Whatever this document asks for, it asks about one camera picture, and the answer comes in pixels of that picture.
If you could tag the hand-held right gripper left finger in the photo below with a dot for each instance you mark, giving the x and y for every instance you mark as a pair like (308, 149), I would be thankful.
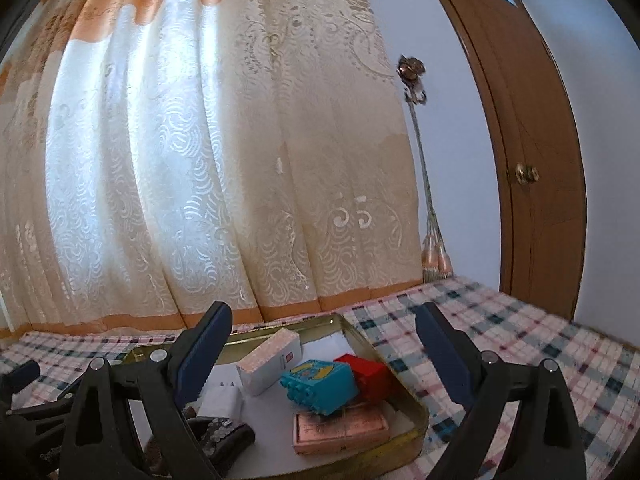
(200, 355)

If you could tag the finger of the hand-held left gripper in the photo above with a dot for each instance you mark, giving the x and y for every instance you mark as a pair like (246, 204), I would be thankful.
(20, 376)
(50, 402)

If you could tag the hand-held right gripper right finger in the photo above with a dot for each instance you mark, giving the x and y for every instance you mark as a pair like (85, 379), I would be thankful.
(442, 355)

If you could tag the white charger adapter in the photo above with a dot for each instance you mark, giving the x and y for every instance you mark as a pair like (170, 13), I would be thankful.
(222, 392)

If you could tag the white box with red label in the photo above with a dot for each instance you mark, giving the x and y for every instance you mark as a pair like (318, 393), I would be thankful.
(270, 362)

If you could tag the red building block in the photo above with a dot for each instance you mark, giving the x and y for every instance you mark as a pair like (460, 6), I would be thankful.
(370, 372)

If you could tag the golden tin box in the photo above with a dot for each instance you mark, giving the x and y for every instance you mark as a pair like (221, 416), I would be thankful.
(415, 425)

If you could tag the teal building block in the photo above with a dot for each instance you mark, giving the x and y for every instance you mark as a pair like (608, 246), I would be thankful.
(320, 382)

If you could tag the pink box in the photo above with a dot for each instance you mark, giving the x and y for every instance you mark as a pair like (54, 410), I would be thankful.
(340, 427)

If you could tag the plaid bed sheet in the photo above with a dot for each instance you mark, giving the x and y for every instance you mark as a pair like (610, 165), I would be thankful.
(540, 340)

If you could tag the brass door knob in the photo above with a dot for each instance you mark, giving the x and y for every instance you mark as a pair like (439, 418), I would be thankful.
(526, 174)

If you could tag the cream patterned curtain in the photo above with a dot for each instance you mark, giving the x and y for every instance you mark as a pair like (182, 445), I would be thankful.
(200, 150)

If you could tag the brown wooden door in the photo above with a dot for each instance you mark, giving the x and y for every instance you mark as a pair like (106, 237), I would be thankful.
(525, 110)

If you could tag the metal curtain tieback hook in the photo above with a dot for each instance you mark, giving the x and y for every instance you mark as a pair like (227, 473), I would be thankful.
(412, 77)

